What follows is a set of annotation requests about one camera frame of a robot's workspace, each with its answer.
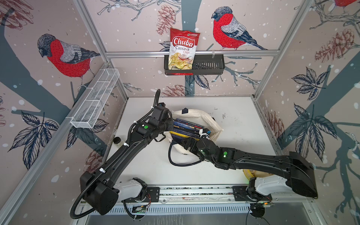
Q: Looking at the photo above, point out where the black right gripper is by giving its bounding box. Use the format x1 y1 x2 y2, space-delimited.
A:
180 138 216 166

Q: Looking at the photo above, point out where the yellow paperback book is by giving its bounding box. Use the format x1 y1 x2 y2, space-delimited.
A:
170 131 200 140

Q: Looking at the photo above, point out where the cream canvas tote bag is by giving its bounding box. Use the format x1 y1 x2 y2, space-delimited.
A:
164 108 223 155

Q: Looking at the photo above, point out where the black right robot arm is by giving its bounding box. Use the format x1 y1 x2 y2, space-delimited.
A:
181 137 318 201

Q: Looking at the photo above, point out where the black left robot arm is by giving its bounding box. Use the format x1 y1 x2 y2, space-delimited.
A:
69 103 173 219

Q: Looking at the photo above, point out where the red Chuba cassava chips bag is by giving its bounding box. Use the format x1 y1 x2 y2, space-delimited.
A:
168 28 200 70

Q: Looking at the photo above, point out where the blue Little Prince book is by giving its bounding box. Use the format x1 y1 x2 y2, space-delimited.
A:
175 119 203 129

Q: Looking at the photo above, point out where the clear spice jar black lid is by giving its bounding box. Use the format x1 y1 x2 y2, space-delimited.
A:
113 136 124 148

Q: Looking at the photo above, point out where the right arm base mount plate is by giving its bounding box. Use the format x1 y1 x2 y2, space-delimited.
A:
232 186 272 203

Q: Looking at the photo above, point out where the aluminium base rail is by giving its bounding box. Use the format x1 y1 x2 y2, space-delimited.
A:
78 183 310 205

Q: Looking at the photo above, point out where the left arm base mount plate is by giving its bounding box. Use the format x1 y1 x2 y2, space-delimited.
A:
124 187 160 203

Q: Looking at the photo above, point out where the black wall basket shelf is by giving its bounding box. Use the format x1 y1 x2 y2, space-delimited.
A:
164 54 225 76

